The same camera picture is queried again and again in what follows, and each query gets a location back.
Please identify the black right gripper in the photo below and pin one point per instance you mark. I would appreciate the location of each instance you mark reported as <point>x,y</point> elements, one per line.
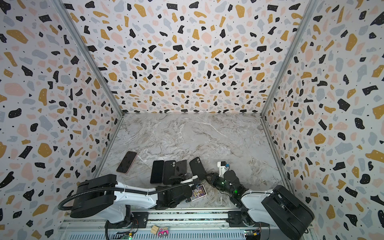
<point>212,178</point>

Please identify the black phone case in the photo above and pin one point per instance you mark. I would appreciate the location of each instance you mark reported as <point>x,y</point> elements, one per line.
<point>168,172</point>
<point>198,169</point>

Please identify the large black phone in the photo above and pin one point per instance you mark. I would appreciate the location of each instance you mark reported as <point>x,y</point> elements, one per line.
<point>157,172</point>

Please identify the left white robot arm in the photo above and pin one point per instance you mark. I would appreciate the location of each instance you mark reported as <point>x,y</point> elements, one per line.
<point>107,198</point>

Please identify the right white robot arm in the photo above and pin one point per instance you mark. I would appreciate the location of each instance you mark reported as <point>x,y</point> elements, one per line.
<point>277,207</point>

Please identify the purple card box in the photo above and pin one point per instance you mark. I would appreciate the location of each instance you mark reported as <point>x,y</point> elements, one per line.
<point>198,192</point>

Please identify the pink toy car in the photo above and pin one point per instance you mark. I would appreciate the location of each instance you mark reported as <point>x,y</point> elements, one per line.
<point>163,232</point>

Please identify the small wooden block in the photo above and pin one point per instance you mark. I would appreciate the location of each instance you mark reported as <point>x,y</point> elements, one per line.
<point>155,229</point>

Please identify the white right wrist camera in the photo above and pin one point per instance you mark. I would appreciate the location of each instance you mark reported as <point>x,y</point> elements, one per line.
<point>223,167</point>

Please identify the aluminium right corner post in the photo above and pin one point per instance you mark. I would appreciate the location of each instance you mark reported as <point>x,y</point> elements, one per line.
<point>312,4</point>

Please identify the aluminium corner post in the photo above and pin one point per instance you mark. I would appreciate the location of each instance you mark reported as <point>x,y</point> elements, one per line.
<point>65,16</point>
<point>312,4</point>

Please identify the aluminium left corner post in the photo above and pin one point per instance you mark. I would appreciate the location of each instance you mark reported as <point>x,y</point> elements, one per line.
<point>65,16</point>

